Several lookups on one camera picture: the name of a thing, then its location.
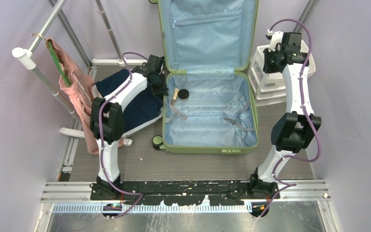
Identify white perforated plastic basket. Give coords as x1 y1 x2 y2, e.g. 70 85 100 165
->
90 71 161 145

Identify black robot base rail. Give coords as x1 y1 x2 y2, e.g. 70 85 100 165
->
89 177 280 217

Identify navy blue garment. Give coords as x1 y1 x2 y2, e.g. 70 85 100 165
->
95 69 163 132

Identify green clothes hanger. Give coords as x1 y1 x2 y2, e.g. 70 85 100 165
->
47 40 71 87

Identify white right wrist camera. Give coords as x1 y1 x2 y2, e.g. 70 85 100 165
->
266 29 284 52

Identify black round jar lid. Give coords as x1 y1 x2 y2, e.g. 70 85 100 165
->
177 89 190 101

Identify white plastic drawer organizer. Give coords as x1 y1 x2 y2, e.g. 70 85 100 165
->
248 45 302 106

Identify pink cloth garment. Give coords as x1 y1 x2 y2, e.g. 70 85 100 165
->
46 38 99 155

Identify green ribbed hard-shell suitcase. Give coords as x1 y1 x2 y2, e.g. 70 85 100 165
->
157 0 259 154

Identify white and silver clothes rack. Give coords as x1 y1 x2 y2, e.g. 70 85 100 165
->
12 0 154 138

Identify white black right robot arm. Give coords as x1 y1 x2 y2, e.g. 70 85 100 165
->
249 30 322 199

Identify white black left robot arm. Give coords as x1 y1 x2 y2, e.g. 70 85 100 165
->
90 55 168 200

